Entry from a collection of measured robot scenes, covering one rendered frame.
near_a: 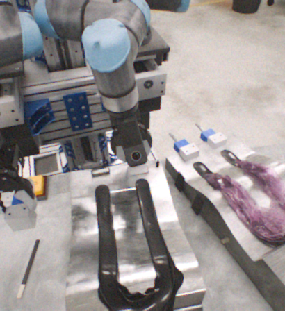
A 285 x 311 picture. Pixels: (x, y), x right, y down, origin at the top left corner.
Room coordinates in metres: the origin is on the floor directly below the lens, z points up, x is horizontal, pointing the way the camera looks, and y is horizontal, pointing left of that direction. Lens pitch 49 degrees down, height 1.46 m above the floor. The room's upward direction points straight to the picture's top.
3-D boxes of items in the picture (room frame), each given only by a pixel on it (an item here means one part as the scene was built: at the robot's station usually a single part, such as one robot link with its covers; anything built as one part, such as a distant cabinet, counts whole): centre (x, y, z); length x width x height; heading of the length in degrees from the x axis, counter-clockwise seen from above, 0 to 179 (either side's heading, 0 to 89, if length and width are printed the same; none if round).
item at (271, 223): (0.38, -0.30, 0.90); 0.26 x 0.18 x 0.08; 28
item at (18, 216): (0.34, 0.29, 0.93); 0.13 x 0.05 x 0.05; 11
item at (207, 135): (0.64, -0.22, 0.86); 0.13 x 0.05 x 0.05; 28
